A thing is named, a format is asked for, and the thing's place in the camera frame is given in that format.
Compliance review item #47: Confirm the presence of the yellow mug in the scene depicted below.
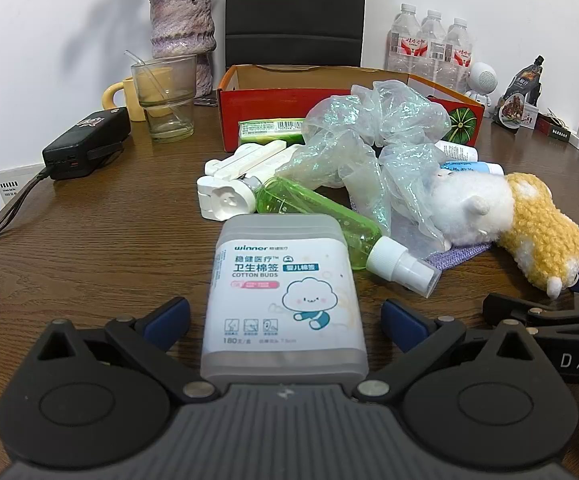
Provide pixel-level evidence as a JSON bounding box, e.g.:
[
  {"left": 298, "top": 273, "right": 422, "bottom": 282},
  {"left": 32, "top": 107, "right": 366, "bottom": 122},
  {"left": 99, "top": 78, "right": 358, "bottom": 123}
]
[{"left": 102, "top": 77, "right": 147, "bottom": 122}]

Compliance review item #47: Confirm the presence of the white and yellow plush toy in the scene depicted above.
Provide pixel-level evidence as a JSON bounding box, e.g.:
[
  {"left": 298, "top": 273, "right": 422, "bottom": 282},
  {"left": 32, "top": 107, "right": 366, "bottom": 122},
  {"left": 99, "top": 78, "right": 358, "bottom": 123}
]
[{"left": 427, "top": 169, "right": 579, "bottom": 297}]

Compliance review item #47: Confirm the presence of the wooden desktop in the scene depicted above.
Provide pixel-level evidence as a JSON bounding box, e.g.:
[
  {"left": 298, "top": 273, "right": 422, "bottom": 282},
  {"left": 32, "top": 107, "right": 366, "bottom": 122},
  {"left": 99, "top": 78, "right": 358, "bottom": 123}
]
[{"left": 0, "top": 95, "right": 579, "bottom": 480}]

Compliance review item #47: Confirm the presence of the white plastic clip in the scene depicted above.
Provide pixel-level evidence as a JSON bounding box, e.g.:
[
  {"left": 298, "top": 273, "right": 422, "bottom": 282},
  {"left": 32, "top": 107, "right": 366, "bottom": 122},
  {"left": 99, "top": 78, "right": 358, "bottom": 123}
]
[
  {"left": 214, "top": 145, "right": 303, "bottom": 182},
  {"left": 196, "top": 176, "right": 262, "bottom": 221},
  {"left": 205, "top": 141, "right": 287, "bottom": 178}
]

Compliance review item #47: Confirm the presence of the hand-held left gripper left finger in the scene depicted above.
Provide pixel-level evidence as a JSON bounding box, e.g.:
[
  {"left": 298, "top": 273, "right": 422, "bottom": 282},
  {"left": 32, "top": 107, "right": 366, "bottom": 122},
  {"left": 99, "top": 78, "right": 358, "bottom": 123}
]
[{"left": 36, "top": 296, "right": 220, "bottom": 404}]

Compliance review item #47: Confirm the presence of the green spray bottle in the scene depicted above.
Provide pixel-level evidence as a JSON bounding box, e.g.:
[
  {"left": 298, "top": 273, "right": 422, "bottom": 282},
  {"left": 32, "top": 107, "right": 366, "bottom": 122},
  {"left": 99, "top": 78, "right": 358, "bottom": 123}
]
[{"left": 255, "top": 176, "right": 443, "bottom": 298}]

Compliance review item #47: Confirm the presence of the white robot speaker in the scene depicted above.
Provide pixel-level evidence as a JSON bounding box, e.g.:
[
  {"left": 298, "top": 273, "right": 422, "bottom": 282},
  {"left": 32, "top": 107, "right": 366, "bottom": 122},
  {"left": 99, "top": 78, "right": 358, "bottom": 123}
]
[{"left": 464, "top": 62, "right": 495, "bottom": 107}]

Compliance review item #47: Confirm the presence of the blue label tube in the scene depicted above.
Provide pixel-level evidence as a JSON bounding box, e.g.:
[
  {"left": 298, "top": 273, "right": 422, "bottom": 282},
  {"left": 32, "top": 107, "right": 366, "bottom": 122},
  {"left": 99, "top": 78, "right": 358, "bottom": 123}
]
[{"left": 439, "top": 160, "right": 505, "bottom": 177}]

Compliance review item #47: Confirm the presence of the dark snack pouch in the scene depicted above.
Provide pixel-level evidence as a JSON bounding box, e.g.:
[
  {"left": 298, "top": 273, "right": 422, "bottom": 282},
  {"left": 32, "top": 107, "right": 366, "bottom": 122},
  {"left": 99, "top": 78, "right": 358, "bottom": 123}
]
[{"left": 492, "top": 56, "right": 545, "bottom": 133}]

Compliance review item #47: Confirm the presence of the purple textured vase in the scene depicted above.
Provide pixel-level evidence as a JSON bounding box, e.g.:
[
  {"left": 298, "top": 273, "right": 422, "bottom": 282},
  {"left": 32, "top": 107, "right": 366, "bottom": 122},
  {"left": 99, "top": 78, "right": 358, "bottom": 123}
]
[{"left": 148, "top": 0, "right": 217, "bottom": 100}]

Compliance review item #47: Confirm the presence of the purple knitted cloth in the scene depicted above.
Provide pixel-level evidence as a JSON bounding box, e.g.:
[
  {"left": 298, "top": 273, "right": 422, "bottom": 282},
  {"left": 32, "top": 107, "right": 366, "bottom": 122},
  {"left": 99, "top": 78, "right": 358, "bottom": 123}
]
[{"left": 349, "top": 200, "right": 493, "bottom": 270}]

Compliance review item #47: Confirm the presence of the black cable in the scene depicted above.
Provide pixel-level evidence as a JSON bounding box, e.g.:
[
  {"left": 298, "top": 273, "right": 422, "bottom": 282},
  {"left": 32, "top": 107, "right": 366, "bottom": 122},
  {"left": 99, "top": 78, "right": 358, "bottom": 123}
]
[{"left": 0, "top": 170, "right": 50, "bottom": 246}]

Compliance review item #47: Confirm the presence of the green packet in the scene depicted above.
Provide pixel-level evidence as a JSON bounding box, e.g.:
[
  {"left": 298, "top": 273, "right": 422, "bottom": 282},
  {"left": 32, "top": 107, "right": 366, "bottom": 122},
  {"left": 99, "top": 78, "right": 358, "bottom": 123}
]
[{"left": 238, "top": 118, "right": 306, "bottom": 143}]

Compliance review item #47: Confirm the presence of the black chair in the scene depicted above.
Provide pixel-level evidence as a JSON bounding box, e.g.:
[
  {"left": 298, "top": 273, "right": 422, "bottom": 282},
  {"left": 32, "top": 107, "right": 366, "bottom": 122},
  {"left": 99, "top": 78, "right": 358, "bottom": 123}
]
[{"left": 224, "top": 0, "right": 367, "bottom": 73}]

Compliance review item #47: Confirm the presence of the clear water bottle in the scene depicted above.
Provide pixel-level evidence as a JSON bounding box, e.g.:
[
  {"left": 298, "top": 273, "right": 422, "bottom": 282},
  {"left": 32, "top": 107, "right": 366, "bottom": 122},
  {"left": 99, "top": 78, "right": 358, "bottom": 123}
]
[
  {"left": 442, "top": 17, "right": 474, "bottom": 96},
  {"left": 386, "top": 3, "right": 426, "bottom": 75},
  {"left": 419, "top": 9, "right": 447, "bottom": 83}
]

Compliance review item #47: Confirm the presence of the dark flat box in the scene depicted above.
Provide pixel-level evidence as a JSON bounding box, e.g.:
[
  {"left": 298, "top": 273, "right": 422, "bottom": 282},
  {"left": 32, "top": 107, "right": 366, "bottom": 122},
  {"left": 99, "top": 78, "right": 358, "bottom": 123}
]
[{"left": 537, "top": 112, "right": 575, "bottom": 145}]

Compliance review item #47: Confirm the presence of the white cotton buds box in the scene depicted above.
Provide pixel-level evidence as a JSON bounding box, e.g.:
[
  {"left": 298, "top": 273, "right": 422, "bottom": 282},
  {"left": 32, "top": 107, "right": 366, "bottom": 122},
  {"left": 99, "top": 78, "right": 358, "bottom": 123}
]
[{"left": 200, "top": 213, "right": 370, "bottom": 383}]

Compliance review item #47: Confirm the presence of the iridescent translucent plastic bag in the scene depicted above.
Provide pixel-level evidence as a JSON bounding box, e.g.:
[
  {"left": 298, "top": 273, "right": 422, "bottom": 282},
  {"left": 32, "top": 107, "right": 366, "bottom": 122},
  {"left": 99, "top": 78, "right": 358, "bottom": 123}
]
[{"left": 269, "top": 80, "right": 453, "bottom": 256}]

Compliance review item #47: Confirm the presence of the clear glass cup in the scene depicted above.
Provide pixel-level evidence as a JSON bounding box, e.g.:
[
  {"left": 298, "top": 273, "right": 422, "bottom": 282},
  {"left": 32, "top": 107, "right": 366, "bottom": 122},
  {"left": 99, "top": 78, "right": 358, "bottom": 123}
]
[{"left": 130, "top": 55, "right": 198, "bottom": 143}]

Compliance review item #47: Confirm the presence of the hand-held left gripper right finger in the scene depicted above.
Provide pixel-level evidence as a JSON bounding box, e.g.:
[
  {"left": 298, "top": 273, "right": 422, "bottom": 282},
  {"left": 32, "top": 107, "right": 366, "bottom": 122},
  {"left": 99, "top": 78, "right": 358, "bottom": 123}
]
[{"left": 352, "top": 298, "right": 545, "bottom": 404}]

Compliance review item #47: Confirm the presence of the glass straw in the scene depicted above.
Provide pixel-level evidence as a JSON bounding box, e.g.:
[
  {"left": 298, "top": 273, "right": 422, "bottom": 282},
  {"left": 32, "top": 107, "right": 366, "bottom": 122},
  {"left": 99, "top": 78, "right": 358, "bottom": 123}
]
[{"left": 124, "top": 50, "right": 180, "bottom": 111}]

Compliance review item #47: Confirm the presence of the red cardboard box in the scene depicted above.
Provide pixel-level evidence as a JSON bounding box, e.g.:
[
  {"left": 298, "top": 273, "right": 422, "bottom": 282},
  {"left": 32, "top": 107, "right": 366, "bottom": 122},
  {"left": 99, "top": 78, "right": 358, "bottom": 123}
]
[{"left": 216, "top": 64, "right": 485, "bottom": 153}]

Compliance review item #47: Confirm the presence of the white tube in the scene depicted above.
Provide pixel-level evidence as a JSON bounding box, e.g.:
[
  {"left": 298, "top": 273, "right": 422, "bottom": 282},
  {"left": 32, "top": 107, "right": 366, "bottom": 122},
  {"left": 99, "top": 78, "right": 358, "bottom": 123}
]
[{"left": 434, "top": 140, "right": 479, "bottom": 162}]

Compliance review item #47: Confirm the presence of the black power bank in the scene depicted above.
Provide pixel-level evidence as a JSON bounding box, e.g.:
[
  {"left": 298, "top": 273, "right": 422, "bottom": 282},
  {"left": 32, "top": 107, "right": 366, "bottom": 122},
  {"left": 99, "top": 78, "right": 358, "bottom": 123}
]
[{"left": 42, "top": 108, "right": 132, "bottom": 181}]

